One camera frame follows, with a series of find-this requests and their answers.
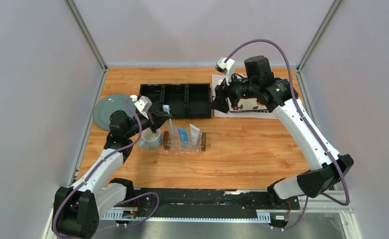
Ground light blue toothbrush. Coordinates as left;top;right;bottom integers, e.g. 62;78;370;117
162;104;176;136

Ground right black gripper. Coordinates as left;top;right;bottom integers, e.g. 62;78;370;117
210;70;259;113

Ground aluminium frame rail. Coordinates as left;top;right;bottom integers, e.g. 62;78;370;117
41;186;363;239

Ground patterned white placemat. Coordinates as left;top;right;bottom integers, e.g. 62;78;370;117
211;74;276;120

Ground black compartment organizer box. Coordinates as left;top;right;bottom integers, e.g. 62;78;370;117
139;83;212;119

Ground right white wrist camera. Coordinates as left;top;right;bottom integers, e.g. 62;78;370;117
215;57;235;86

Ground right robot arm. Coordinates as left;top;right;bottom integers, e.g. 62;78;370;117
211;55;354;209

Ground grey white toothpaste tube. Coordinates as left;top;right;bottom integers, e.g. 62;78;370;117
190;124;201;145

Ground blue toothpaste tube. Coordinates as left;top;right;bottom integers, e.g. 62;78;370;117
177;127;189;146

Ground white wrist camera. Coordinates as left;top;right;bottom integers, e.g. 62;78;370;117
130;95;152;119
215;57;235;86

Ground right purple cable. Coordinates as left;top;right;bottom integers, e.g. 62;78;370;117
224;39;351;231

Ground grey blue round plate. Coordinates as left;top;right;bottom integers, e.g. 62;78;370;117
93;94;134;131

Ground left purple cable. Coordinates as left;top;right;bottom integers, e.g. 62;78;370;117
51;98;160;239

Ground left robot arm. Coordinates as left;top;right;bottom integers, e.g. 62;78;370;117
52;110;172;239

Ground purple cable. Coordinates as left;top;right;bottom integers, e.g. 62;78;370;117
224;39;351;231
51;98;160;239

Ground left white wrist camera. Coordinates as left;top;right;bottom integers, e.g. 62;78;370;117
130;95;152;119

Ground square floral plate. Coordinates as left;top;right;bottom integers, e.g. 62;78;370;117
227;98;269;113

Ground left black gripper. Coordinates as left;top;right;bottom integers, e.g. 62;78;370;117
125;107;171;139

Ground clear glass tray wooden handles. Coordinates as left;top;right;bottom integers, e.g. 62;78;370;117
150;131;207;155

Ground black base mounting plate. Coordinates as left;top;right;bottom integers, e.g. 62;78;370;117
115;188;300;229

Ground light blue mug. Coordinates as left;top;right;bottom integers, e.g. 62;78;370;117
139;128;162;149

